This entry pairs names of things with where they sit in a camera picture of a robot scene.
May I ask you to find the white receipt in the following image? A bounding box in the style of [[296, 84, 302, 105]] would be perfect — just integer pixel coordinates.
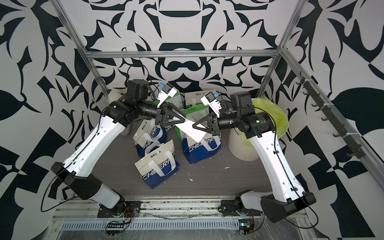
[[176, 119, 206, 142]]

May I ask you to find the blue white takeout bag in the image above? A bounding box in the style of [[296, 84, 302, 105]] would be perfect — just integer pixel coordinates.
[[185, 90, 216, 108], [135, 140, 180, 190], [182, 134, 222, 164], [133, 120, 167, 158]]

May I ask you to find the green white takeout bag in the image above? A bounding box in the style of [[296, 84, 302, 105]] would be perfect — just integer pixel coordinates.
[[154, 91, 185, 132], [175, 104, 210, 141]]

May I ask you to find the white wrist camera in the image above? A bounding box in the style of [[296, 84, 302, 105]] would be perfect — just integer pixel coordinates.
[[201, 92, 222, 118], [157, 84, 178, 108]]

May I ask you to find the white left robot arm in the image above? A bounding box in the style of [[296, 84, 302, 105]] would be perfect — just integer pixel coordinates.
[[51, 80, 185, 217]]

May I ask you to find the green white left takeout bag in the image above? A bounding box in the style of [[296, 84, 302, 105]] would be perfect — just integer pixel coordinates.
[[154, 91, 185, 132]]

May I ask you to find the white plush bear toy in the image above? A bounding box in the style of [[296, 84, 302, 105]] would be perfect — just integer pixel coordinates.
[[107, 91, 125, 104]]

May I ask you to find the blue white front takeout bag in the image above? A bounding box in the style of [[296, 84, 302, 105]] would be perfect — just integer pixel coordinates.
[[135, 140, 180, 190]]

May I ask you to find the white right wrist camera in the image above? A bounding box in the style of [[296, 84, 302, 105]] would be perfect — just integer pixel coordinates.
[[201, 92, 222, 118]]

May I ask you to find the grey wall hook rail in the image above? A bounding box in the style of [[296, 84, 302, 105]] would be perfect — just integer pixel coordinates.
[[297, 71, 366, 159]]

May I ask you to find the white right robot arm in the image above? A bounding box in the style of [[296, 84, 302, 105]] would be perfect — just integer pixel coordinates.
[[193, 92, 317, 223]]

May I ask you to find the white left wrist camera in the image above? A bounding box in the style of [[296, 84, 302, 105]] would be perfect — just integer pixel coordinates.
[[157, 84, 178, 108]]

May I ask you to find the green plastic bin liner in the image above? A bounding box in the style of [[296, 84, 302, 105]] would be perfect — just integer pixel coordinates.
[[231, 92, 289, 148]]

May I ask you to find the cream ribbed trash bin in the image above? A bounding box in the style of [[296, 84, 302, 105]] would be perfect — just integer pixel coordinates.
[[228, 129, 259, 162]]

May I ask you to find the green white right takeout bag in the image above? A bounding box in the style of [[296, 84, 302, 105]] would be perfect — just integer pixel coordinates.
[[175, 104, 210, 141]]

